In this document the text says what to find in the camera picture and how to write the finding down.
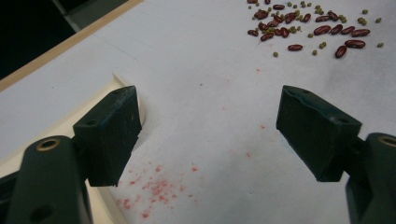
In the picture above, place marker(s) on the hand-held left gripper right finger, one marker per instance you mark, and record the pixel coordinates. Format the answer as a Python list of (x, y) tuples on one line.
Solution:
[(317, 137)]

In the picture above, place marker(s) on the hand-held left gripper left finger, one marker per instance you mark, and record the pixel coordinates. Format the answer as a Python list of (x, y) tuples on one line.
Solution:
[(107, 137)]

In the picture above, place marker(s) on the wooden table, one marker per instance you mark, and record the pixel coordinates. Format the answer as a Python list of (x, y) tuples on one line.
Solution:
[(62, 46)]

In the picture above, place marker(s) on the white table cover board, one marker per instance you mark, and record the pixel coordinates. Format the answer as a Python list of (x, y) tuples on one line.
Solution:
[(202, 77)]

